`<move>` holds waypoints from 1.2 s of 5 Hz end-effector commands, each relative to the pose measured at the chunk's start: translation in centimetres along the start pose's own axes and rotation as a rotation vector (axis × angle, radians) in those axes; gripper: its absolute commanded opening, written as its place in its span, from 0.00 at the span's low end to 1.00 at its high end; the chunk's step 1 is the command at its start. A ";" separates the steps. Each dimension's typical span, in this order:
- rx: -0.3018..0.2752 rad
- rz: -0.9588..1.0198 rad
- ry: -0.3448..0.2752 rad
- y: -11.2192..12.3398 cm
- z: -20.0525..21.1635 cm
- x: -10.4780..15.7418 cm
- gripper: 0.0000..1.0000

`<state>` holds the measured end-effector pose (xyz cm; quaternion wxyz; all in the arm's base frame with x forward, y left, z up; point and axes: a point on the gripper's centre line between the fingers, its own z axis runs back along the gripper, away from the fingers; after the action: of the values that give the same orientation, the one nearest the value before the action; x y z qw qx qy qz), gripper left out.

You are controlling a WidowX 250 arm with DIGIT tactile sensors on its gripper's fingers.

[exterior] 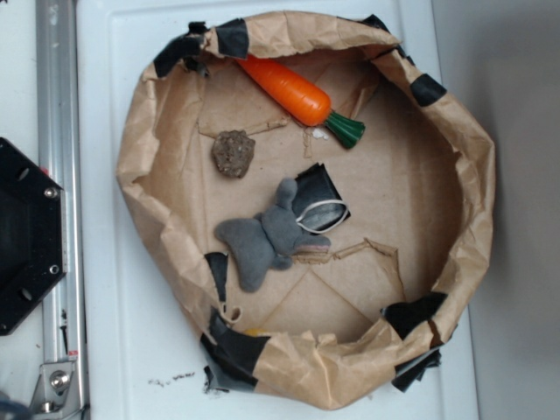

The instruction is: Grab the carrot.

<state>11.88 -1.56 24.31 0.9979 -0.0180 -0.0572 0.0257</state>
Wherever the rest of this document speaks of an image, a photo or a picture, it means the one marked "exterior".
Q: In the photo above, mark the orange plastic toy carrot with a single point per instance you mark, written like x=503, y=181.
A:
x=303, y=100

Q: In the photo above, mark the white tray board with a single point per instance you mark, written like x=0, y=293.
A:
x=144, y=358

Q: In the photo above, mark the brown paper bag bin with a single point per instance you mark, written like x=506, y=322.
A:
x=419, y=185

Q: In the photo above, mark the metal corner bracket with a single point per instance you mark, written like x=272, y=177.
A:
x=57, y=392

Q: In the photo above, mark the brown rough rock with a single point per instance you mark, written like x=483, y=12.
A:
x=233, y=152

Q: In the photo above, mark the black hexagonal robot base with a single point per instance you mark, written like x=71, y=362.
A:
x=32, y=250

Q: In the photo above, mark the aluminium extrusion rail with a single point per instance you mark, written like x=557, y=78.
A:
x=64, y=319

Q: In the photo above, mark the black tape piece with band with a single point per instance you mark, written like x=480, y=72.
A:
x=318, y=205

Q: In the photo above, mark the grey plush elephant toy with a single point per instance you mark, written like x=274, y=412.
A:
x=268, y=240

